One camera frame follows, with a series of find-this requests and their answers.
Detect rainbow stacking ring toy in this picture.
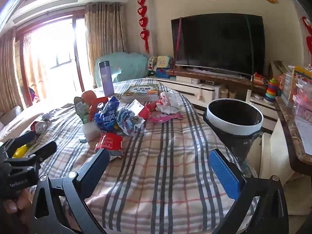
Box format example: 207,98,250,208
264,78,278,104

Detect red heart hanging decoration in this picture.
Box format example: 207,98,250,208
302,17,312,64
137,0,150,54

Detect cardboard box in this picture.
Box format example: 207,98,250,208
269,60,289,78

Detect silver red can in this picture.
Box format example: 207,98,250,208
30,121,48,135

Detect red tube package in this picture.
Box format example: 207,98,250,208
145,101,161,114

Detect purple thermos bottle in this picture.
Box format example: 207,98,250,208
98,61,115,96

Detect ferris wheel toy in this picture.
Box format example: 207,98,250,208
147,57,158,71

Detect sliding glass door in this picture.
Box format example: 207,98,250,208
15,15,86,108

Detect person's left hand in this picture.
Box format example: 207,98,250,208
0,190,33,234

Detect crumpled blue white wrapper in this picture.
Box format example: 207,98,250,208
116,108,144,137

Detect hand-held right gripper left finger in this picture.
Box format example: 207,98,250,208
31,148,110,234

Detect clear plastic container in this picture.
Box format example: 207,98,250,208
280,69,296,103

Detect yellow green toy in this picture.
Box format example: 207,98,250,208
156,56,174,68

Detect brown marble counter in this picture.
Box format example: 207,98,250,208
274,96,312,176

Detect beige patterned curtain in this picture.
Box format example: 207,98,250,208
0,36,25,117
84,2,127,88

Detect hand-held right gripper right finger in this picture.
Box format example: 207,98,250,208
209,148,289,234

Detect pink clear plastic box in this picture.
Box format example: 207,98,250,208
291,94,312,120

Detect white television cabinet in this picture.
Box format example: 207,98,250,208
156,68,276,117

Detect blue toy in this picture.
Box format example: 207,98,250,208
156,67,172,78

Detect pink wrapper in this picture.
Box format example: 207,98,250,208
147,113,184,123

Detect orange toy figure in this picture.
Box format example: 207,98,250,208
88,97,108,122

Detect teal cushion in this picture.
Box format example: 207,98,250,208
94,52,149,88

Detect white plastic container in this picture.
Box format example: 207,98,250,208
83,123,101,142

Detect blue snack bag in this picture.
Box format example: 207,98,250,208
95,97,120,131

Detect white red plastic bag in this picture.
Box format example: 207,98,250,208
155,91,179,114

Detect yellow plastic object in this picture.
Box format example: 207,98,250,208
12,144,31,158

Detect white bin with black bag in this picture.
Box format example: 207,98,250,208
203,99,264,162

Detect green carton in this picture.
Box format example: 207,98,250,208
74,97,90,125

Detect colourful children's book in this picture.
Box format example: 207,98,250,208
121,83,161,102

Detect red white packet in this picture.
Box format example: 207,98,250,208
127,99,152,120

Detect red wooden train toy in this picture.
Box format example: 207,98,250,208
253,73,266,86

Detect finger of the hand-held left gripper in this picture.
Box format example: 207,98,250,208
4,130,37,155
24,141,58,170

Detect red foil packet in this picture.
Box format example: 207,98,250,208
95,133,123,161

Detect black television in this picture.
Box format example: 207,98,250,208
171,13,266,76

